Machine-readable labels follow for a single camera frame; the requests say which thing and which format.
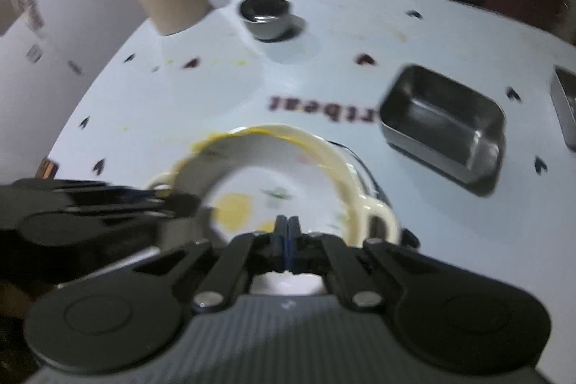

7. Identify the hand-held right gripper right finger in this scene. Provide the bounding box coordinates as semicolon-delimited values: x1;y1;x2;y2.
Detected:
288;217;446;313

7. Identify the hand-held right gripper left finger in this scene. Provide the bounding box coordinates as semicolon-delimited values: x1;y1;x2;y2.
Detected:
134;215;289;313

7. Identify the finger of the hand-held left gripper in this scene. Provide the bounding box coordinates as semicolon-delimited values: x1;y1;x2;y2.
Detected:
155;192;202;218
103;185;172;201

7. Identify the small floral ceramic bowl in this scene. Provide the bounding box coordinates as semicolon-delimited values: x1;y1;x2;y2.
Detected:
173;131;361;250

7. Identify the cream two-handled ceramic bowl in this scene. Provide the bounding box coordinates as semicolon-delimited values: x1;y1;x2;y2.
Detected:
146;124;402;249

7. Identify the large steel rectangular tray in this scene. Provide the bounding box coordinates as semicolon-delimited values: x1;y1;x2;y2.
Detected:
379;65;507;187

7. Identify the round steel bowl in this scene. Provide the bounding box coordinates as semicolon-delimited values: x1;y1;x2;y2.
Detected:
239;0;293;42

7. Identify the small steel rectangular tray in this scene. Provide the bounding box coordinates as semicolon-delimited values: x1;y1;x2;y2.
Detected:
550;67;576;152

